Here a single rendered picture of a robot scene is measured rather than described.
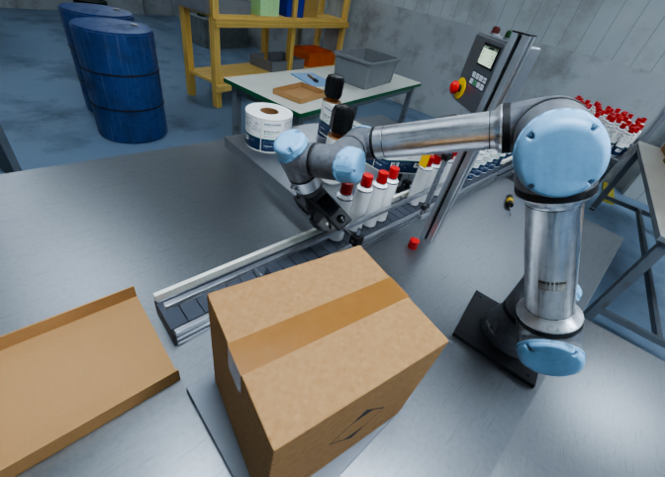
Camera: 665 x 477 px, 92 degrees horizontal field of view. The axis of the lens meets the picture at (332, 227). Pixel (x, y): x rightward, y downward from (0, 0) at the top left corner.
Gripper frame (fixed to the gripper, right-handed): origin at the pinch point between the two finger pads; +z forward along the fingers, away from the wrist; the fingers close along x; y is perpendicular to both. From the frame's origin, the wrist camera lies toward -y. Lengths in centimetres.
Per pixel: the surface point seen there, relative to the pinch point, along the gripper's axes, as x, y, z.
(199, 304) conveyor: 38.3, -0.3, -15.0
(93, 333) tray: 58, 8, -22
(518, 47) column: -58, -15, -28
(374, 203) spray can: -17.1, -1.2, 4.4
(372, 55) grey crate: -185, 177, 103
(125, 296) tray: 50, 13, -19
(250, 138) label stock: -9, 64, 7
